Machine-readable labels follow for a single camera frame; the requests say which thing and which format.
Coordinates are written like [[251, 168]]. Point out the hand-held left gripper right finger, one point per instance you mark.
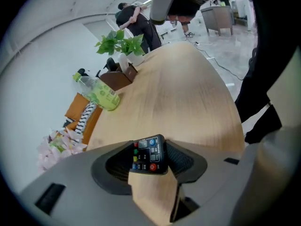
[[211, 173]]

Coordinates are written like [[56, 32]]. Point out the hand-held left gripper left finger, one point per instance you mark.
[[82, 192]]

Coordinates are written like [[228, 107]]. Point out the long black remote control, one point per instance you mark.
[[150, 154]]

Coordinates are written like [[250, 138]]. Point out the brown wooden organizer box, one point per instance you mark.
[[117, 81]]

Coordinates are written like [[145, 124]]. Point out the pink flowers in pot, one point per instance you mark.
[[58, 149]]

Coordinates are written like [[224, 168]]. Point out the brown wooden side table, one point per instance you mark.
[[218, 18]]

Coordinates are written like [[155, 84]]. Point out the green leafy potted plant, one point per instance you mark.
[[117, 43]]

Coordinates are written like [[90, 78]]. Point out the black white striped blanket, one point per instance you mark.
[[85, 114]]

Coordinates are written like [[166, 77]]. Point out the oval wooden coffee table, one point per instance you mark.
[[176, 98]]

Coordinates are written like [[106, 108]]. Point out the orange sofa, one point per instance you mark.
[[75, 107]]

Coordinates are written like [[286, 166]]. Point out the person's black clothing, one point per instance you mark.
[[254, 98]]

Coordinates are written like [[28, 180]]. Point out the green drink bottle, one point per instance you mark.
[[101, 93]]

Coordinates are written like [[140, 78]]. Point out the black office chair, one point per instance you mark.
[[82, 71]]

